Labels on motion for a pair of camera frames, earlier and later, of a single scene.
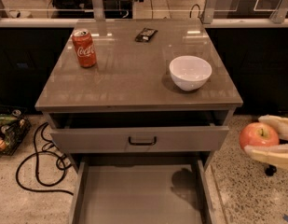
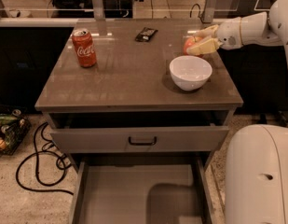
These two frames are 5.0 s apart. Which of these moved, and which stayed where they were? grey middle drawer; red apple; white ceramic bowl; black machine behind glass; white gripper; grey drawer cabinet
Moved: red apple; white gripper
Stayed: grey drawer cabinet; black machine behind glass; white ceramic bowl; grey middle drawer
